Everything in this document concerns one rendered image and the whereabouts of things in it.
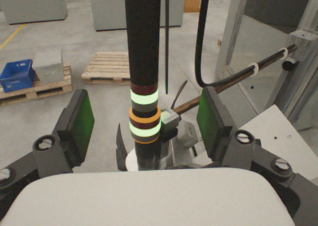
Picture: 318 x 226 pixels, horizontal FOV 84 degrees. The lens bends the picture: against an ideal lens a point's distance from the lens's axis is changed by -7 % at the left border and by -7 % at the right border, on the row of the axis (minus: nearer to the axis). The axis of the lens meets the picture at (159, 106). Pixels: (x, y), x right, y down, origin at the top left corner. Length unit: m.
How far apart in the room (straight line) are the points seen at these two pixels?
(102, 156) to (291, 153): 1.88
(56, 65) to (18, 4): 4.72
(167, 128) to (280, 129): 0.46
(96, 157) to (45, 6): 6.03
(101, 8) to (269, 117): 5.36
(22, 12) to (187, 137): 7.29
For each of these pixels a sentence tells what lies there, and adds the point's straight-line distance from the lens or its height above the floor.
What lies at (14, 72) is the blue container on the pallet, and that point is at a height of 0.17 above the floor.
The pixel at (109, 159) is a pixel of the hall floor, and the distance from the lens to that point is 2.17.
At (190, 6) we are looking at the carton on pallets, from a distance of 8.48.
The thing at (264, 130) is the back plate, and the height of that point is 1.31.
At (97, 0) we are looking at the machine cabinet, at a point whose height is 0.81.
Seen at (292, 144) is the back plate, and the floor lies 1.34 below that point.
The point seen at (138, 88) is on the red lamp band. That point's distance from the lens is 0.22.
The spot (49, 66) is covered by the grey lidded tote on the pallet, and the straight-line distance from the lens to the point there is 3.18.
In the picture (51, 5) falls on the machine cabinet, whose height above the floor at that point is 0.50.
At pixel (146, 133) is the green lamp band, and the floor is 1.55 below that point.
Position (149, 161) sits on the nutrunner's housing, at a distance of 0.32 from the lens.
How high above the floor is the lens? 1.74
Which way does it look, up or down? 39 degrees down
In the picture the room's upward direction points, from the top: 2 degrees clockwise
